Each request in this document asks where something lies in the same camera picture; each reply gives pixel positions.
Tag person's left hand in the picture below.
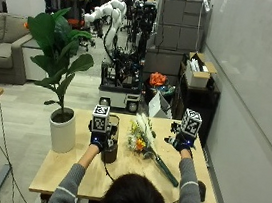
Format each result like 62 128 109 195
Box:
85 119 121 154

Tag person's right hand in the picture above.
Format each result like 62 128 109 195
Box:
162 120 200 155

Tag dark brown glass vase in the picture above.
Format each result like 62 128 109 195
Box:
100 113 124 166

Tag white marker cube on right glove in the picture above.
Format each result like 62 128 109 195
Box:
179 108 204 139

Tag white marker cube on glove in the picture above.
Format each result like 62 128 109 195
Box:
179 108 204 139
90 103 112 134

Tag white marker cube on left glove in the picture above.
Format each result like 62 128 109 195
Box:
90 103 112 134

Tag white paper bag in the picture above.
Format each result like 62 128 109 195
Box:
146 89 176 121

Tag flower bouquet with green stems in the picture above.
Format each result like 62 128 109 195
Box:
121 111 188 189

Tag black shelf unit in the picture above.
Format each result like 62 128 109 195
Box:
169 61 225 148

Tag white cylindrical plant pot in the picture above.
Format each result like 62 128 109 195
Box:
45 104 80 156

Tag orange cloth bundle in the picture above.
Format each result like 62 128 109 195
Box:
148 70 170 89

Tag open cardboard box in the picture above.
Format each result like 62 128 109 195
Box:
181 50 221 92

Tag small black object on table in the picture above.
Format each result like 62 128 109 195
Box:
194 179 208 203

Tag whiteboard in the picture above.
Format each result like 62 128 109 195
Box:
184 0 272 169

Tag grey filing cabinets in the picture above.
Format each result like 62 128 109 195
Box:
142 0 212 82

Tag large-leaf green plant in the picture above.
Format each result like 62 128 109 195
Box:
15 2 102 119

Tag black office chair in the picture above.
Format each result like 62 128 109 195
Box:
57 0 92 31

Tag grey sofa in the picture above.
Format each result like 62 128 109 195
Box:
0 11 55 90

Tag black glove cable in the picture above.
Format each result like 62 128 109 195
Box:
99 159 118 182

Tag black floor cable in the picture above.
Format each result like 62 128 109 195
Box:
0 87 49 203

